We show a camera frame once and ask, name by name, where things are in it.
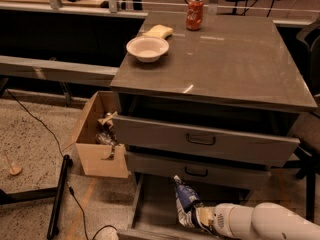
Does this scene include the crumpled wrappers in box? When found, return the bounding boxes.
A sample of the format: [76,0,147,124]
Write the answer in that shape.
[95,112,118,145]

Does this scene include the bottom grey drawer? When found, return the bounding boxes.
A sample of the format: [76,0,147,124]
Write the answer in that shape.
[117,174,249,240]

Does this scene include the yellow sponge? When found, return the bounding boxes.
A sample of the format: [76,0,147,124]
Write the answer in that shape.
[143,25,173,39]

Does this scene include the black floor cable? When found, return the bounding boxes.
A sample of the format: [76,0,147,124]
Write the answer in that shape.
[4,88,118,240]

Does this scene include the black table leg base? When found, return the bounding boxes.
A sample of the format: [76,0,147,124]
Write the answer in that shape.
[0,155,73,240]

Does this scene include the middle grey drawer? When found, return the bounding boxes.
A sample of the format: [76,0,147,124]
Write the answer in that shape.
[125,151,271,190]

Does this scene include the grey drawer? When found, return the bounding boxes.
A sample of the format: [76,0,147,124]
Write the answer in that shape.
[117,174,249,240]
[113,115,300,166]
[125,151,271,190]

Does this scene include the cardboard box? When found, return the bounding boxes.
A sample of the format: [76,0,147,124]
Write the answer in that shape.
[64,91,129,178]

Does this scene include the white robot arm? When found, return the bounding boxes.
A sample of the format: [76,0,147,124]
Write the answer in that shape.
[196,203,320,240]

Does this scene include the white bowl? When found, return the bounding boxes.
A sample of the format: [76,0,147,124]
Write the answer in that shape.
[126,36,169,63]

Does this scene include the red soda can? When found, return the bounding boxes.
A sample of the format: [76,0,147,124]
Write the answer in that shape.
[186,0,204,31]

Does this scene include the black chair base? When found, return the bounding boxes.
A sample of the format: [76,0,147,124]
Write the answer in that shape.
[284,143,320,222]

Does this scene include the blue chip bag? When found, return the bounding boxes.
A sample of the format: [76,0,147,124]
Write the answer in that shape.
[174,175,212,234]

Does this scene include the grey drawer cabinet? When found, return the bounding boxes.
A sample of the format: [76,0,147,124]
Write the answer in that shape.
[109,11,318,192]

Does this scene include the top grey drawer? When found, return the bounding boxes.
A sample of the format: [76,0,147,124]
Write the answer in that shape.
[113,115,300,166]

